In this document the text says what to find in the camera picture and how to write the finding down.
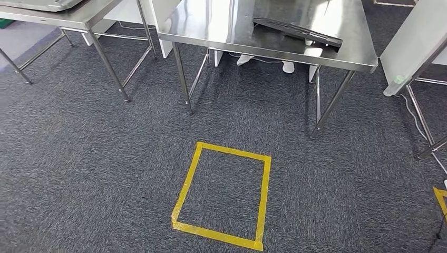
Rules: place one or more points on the black plastic frame part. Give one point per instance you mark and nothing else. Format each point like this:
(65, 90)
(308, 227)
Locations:
(297, 33)

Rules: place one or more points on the stainless steel workbench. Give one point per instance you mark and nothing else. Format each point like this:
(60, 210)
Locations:
(216, 28)

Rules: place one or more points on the white workbench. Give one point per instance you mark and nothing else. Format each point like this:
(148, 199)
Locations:
(408, 42)

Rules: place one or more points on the person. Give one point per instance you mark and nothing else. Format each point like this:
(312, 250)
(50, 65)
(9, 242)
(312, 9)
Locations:
(244, 59)

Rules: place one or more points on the white green corner cap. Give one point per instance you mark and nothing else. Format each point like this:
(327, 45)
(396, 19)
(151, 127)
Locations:
(398, 81)

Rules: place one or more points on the stainless steel table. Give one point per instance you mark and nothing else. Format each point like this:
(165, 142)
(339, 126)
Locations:
(70, 15)
(422, 118)

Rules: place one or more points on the grey metal tray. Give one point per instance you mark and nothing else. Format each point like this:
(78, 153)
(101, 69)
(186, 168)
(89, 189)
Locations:
(38, 4)

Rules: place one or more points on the green plastic crate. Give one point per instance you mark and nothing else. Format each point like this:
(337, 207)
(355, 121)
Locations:
(5, 23)

